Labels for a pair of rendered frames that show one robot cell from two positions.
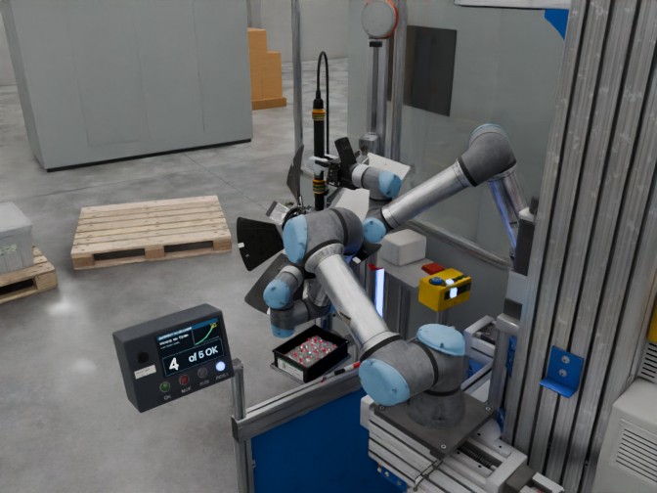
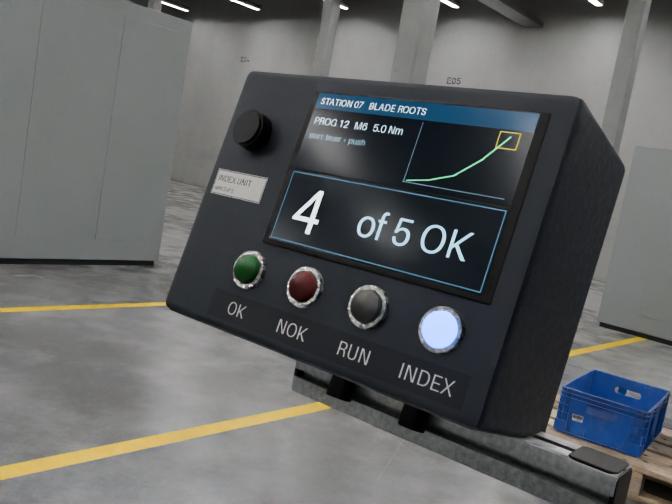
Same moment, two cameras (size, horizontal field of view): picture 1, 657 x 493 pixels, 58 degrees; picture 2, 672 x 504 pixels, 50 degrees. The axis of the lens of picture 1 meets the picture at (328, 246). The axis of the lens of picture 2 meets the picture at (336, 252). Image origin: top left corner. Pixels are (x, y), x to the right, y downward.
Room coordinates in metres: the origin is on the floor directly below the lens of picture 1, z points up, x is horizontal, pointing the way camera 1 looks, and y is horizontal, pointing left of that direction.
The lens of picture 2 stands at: (1.10, -0.07, 1.19)
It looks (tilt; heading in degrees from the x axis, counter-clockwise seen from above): 7 degrees down; 72
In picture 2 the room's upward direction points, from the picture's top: 10 degrees clockwise
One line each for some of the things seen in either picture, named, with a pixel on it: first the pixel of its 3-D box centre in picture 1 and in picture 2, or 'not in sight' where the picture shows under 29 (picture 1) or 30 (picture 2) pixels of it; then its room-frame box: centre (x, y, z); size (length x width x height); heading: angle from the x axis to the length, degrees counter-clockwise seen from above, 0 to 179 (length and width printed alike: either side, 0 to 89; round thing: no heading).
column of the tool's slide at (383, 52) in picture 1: (372, 233); not in sight; (2.66, -0.21, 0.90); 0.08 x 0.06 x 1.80; 70
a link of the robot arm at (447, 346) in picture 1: (437, 355); not in sight; (1.20, -0.27, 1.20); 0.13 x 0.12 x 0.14; 124
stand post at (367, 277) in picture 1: (364, 331); not in sight; (2.28, -0.16, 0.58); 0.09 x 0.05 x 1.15; 35
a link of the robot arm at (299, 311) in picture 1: (286, 316); not in sight; (1.59, 0.13, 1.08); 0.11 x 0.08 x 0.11; 124
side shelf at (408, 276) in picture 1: (406, 267); not in sight; (2.39, -0.35, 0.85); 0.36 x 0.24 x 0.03; 35
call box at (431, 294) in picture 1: (444, 291); not in sight; (1.85, -0.41, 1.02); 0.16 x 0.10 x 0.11; 125
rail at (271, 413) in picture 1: (355, 376); not in sight; (1.63, -0.09, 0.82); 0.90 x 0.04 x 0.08; 125
